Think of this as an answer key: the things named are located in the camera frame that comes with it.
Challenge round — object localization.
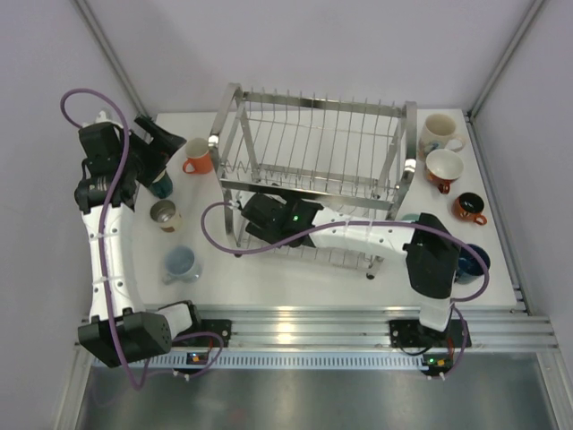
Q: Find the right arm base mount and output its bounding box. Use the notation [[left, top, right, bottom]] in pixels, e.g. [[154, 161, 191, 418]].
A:
[[389, 319, 466, 356]]

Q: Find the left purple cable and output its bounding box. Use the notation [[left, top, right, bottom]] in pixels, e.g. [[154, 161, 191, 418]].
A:
[[60, 89, 225, 391]]

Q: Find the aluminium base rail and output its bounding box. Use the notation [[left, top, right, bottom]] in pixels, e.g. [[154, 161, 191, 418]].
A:
[[73, 304, 560, 359]]

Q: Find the small cream steel tumbler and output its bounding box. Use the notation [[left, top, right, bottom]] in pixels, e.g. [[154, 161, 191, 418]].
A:
[[150, 199, 183, 233]]

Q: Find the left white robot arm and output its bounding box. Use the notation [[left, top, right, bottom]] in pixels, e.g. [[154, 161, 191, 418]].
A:
[[74, 110, 204, 367]]

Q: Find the orange cup black interior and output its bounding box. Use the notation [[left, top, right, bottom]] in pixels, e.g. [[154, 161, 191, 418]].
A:
[[452, 192, 488, 226]]

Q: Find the navy blue mug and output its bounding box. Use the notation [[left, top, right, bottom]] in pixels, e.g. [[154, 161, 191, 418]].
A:
[[454, 244, 491, 285]]

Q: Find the dark teal mug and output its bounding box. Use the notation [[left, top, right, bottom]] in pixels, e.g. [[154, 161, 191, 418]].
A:
[[148, 170, 174, 199]]

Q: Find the light blue mug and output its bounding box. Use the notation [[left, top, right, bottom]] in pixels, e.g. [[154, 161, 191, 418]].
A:
[[162, 245, 202, 285]]

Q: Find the white slotted cable duct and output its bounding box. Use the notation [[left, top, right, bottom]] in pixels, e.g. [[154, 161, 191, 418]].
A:
[[142, 351, 449, 371]]

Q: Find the white cup orange handle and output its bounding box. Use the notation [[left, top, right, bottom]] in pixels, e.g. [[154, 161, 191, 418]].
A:
[[424, 149, 465, 194]]

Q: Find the mint green mug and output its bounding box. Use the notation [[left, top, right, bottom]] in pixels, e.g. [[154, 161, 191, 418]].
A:
[[401, 213, 421, 222]]

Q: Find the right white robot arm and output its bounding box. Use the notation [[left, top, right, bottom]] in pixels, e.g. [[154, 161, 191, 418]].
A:
[[239, 193, 461, 346]]

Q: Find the cream floral mug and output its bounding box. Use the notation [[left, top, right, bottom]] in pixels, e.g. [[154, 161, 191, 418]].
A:
[[417, 114, 467, 160]]

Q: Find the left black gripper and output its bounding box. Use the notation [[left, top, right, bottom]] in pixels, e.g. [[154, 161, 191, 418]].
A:
[[116, 115, 184, 186]]

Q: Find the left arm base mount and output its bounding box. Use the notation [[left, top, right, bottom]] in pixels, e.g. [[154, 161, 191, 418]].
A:
[[190, 319, 233, 348]]

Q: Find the stainless steel dish rack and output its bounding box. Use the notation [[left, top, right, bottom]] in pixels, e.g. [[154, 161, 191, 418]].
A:
[[208, 83, 418, 257]]

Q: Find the orange mug white interior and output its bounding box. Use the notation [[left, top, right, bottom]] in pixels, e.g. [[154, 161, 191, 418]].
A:
[[182, 138, 213, 175]]

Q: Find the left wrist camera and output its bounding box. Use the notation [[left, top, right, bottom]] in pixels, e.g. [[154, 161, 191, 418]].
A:
[[94, 109, 119, 125]]

